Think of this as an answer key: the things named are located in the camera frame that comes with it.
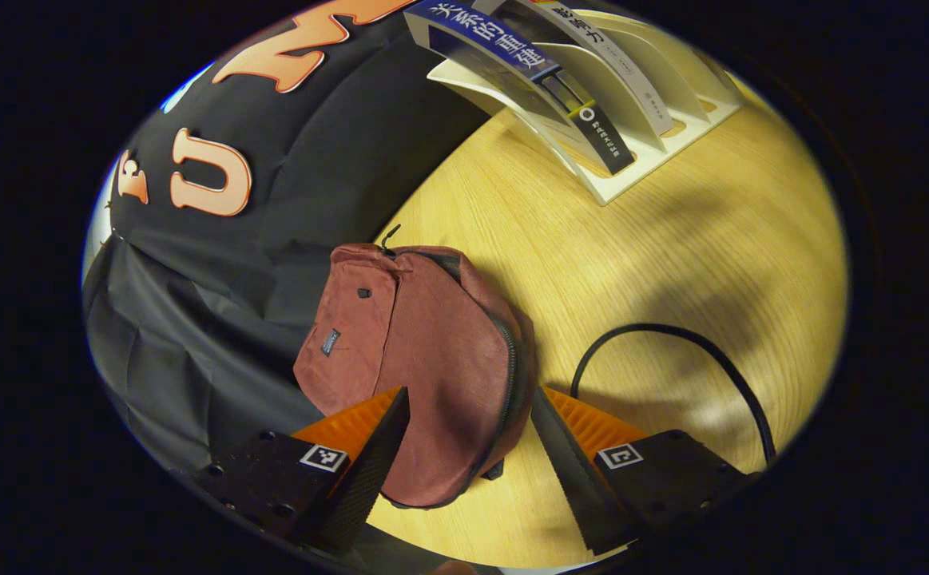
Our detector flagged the white book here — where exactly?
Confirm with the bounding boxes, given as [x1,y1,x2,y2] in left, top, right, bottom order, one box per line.
[504,0,677,137]

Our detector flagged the red schoolbag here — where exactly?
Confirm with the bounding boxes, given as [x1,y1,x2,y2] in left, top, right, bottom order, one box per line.
[292,224,538,512]

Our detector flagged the blue book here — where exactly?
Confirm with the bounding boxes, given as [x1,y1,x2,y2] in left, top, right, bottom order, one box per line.
[404,0,637,176]

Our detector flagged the black cable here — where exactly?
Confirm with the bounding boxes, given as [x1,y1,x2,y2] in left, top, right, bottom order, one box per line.
[570,323,778,468]

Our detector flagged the white bookshelf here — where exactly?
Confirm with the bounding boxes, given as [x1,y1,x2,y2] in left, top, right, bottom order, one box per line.
[404,0,746,207]

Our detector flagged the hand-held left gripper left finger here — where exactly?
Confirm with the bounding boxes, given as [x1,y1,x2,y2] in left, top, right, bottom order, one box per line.
[193,387,411,557]

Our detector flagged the black backdrop cloth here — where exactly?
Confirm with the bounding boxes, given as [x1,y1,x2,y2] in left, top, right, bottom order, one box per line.
[81,0,497,480]

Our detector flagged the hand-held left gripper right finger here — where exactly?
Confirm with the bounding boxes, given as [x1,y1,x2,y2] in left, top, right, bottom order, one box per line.
[530,387,762,557]

